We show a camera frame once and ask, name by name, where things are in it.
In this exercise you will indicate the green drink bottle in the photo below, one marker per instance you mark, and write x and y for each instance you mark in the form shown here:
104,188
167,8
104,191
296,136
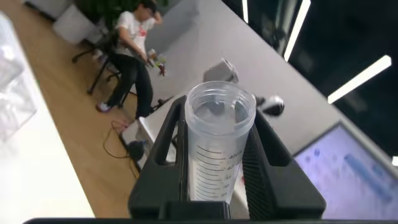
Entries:
160,60

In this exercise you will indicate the white plant pot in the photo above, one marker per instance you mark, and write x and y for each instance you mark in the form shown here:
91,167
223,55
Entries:
73,28

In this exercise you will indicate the clear acrylic test tube rack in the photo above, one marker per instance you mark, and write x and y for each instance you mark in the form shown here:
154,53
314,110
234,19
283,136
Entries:
12,93

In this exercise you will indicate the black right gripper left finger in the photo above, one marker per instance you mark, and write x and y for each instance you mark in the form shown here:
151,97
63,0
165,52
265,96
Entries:
161,174

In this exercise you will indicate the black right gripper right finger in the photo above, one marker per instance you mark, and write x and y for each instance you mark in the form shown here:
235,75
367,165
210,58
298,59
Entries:
280,186

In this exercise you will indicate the white pedestal robot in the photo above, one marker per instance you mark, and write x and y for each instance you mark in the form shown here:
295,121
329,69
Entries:
146,126

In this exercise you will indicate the large green leafy plant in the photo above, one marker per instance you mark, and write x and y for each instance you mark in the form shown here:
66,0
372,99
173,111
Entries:
105,9

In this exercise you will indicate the seated person in white t-shirt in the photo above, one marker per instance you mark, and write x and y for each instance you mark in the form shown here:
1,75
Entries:
130,62

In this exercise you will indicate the large wall display screen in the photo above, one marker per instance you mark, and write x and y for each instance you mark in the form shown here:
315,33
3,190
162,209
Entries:
348,180

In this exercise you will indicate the black office chair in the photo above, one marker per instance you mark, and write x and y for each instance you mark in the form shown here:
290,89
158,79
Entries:
102,59

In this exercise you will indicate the clear graduated plastic test tube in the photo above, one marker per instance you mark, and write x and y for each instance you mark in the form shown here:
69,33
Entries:
217,140

